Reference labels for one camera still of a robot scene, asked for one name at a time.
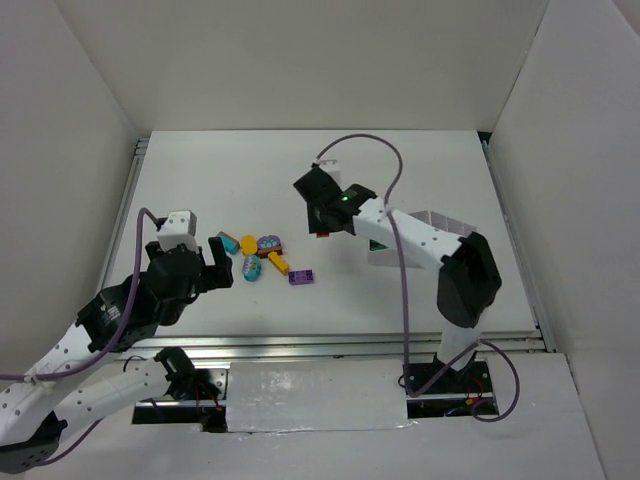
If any small green square lego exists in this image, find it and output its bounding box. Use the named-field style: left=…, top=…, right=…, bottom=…
left=369, top=240, right=387, bottom=252

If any purple flower lego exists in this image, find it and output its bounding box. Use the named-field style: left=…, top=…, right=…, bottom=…
left=256, top=235, right=283, bottom=258

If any lilac rectangular lego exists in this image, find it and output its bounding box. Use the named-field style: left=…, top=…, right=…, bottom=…
left=288, top=269, right=314, bottom=286

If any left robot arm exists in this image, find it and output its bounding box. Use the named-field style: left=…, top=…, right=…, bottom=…
left=1, top=237, right=233, bottom=474

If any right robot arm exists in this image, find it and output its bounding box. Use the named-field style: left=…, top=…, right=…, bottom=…
left=293, top=165, right=502, bottom=373

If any teal and brown lego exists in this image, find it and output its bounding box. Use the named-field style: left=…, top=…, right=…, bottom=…
left=216, top=231, right=240, bottom=255

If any teal oval printed lego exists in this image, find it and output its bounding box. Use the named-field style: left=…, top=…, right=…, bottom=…
left=241, top=255, right=262, bottom=282

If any yellow round lego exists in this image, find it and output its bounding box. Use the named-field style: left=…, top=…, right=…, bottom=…
left=240, top=235, right=259, bottom=256

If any yellow rectangular lego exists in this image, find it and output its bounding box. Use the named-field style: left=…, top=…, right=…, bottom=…
left=267, top=251, right=290, bottom=276

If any white compartment organizer tray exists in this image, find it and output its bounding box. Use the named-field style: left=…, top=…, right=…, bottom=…
left=366, top=210, right=478, bottom=268

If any white foil-taped panel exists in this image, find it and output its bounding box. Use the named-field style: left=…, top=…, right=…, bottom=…
left=226, top=359, right=410, bottom=433

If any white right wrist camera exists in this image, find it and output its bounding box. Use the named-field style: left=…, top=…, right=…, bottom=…
left=315, top=159, right=341, bottom=185

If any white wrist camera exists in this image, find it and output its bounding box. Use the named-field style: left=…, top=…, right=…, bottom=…
left=156, top=210, right=198, bottom=252
left=315, top=159, right=341, bottom=185

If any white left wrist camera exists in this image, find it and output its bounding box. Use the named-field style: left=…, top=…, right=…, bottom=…
left=156, top=210, right=198, bottom=252

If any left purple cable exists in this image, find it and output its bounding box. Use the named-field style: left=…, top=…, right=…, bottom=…
left=0, top=208, right=169, bottom=466

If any purple cable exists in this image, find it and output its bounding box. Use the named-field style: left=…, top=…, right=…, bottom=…
left=0, top=208, right=169, bottom=466
left=310, top=132, right=521, bottom=424

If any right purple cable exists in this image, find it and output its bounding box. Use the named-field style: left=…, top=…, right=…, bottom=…
left=310, top=132, right=521, bottom=424

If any aluminium table rail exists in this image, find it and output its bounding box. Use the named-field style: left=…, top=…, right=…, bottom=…
left=114, top=332, right=546, bottom=362

